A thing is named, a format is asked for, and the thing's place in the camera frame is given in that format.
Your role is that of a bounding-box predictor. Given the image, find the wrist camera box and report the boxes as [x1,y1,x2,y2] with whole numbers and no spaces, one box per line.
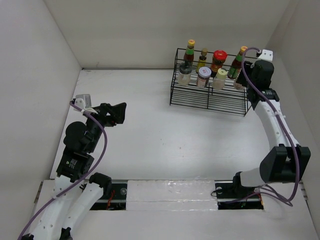
[250,49,273,69]
[70,94,98,114]

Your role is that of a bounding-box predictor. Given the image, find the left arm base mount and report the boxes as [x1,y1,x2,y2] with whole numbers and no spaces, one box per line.
[90,180,128,211]

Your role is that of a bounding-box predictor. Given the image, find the black wire rack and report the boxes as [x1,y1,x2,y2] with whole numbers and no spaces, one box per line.
[169,48,252,116]

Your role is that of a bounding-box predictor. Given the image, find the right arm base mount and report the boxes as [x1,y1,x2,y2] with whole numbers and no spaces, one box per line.
[211,180,264,210]

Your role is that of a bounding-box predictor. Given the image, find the yellow cap chili sauce bottle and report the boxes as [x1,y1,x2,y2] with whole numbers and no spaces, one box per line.
[183,39,196,65]

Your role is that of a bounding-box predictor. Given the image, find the pink lid spice shaker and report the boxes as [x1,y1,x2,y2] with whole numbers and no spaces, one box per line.
[233,80,246,91]

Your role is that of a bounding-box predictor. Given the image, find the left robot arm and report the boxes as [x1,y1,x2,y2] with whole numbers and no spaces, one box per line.
[18,98,127,240]

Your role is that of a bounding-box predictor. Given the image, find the black cap spice shaker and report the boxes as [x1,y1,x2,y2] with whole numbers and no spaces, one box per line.
[178,61,192,86]

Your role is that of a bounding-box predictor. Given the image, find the green label sauce bottle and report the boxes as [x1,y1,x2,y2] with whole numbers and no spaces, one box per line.
[227,46,248,80]

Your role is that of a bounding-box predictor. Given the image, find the yellow lid spice shaker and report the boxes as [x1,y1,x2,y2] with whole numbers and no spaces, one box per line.
[212,68,228,90]

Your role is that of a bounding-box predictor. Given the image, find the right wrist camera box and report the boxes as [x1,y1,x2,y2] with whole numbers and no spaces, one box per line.
[250,49,273,69]

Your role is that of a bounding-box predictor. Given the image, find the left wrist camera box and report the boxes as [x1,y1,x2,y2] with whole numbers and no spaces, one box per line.
[70,94,98,114]

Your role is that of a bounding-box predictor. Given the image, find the white lid jar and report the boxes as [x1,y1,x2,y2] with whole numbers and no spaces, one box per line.
[196,66,212,89]

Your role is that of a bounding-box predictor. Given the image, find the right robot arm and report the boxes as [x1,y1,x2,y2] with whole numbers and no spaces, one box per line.
[231,60,311,197]

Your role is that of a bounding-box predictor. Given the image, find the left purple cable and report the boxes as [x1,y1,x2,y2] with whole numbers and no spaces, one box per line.
[18,102,108,240]

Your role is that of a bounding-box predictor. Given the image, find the red lid chili jar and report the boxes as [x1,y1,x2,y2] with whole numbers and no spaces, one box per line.
[210,50,228,78]

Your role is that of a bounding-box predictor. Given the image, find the small yellow oil bottle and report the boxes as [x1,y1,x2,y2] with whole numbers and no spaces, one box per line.
[197,48,208,69]

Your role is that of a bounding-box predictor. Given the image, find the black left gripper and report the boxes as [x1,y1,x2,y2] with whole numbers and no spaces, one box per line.
[84,101,126,152]

